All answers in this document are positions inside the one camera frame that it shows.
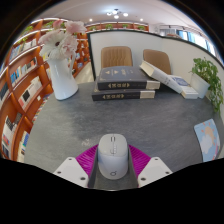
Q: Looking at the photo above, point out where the window with sheer curtains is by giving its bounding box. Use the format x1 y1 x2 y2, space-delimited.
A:
159 26 218 58

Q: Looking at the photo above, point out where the white plant pot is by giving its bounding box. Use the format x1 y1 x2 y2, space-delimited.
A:
190 72 212 99

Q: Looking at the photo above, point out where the tan upholstered chair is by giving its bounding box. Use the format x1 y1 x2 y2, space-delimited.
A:
142 48 172 76
100 45 134 70

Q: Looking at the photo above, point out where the white computer mouse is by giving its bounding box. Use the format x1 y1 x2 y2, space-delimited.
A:
97 133 130 181

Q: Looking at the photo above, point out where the thick dark hardcover book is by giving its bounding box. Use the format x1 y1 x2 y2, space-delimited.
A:
91 81 156 102
96 65 161 91

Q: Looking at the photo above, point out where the green trailing pothos plant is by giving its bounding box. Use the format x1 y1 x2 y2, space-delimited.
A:
190 57 224 114

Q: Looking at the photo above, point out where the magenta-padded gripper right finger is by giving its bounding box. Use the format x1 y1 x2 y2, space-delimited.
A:
127 143 173 189

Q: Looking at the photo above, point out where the blue and white cover book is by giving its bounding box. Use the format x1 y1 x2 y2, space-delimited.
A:
171 74 200 100

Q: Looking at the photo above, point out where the multi-bulb ceiling lamp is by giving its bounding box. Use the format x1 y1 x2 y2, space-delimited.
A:
106 8 130 20

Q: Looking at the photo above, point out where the orange wooden bookshelf unit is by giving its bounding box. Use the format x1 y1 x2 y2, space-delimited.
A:
0 17 149 163

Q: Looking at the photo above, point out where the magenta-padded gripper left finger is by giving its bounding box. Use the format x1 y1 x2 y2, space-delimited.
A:
53 143 100 189

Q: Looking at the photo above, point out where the pastel cloud print mouse pad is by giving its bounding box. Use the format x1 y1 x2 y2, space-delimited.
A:
193 118 221 163

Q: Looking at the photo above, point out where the thick white book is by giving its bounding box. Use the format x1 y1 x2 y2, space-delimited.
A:
139 60 183 94

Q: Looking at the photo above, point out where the white ceramic pitcher vase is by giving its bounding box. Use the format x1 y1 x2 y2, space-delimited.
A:
46 56 80 101

